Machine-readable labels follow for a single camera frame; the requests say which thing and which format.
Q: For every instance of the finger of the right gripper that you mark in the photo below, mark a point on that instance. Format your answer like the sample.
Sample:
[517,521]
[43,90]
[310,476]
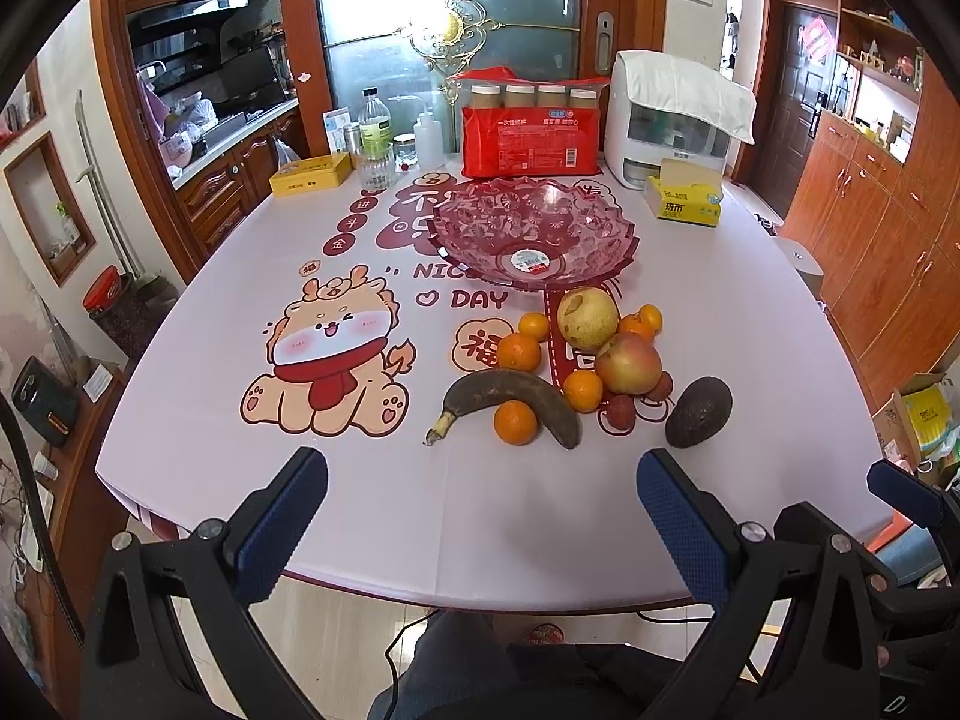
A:
[906,494]

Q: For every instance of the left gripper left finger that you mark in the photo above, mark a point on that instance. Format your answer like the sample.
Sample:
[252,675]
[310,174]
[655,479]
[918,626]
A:
[271,522]

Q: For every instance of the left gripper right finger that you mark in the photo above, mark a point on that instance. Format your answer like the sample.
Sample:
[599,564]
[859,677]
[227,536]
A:
[694,528]

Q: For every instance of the dark avocado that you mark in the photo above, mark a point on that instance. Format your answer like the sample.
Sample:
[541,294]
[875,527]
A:
[700,413]

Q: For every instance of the red lychee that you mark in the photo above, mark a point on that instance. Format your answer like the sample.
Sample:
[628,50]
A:
[621,414]
[662,390]

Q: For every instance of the red yellow apple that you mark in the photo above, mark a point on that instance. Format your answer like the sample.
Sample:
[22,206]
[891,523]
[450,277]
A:
[628,364]

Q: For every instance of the mandarin orange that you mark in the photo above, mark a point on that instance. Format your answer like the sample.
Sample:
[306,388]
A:
[519,352]
[515,423]

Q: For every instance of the small mandarin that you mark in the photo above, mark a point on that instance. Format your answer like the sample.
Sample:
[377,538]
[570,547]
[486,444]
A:
[651,316]
[534,325]

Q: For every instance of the yellow speckled pear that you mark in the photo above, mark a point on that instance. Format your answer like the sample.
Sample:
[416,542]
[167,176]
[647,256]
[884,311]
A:
[587,318]

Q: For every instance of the overripe brown banana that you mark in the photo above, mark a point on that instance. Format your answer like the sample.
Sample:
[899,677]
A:
[481,390]

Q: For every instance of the printed white tablecloth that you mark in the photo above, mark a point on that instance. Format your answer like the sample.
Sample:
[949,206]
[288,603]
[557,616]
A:
[329,321]

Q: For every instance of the yellow tissue box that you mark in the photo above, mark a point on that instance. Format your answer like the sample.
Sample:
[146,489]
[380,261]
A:
[685,192]

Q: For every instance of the pink glass fruit bowl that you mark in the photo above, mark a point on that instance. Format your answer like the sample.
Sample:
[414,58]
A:
[534,234]

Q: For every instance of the yellow tin box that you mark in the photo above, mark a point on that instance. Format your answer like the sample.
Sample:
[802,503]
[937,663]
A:
[311,174]

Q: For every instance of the small glass jar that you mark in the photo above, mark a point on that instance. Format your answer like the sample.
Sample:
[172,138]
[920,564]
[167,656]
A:
[405,155]

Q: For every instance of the white squeeze bottle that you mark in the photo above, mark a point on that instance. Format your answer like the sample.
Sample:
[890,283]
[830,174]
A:
[429,145]

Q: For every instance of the white countertop appliance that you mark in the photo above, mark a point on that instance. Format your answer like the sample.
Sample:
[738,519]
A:
[637,139]

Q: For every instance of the red paper cup package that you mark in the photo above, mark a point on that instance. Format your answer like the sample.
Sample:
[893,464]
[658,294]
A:
[513,127]

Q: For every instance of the white cloth on appliance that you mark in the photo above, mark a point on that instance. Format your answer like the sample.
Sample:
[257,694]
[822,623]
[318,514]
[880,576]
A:
[682,86]

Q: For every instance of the wooden cabinet wall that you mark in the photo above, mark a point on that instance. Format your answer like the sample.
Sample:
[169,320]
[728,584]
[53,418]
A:
[877,204]

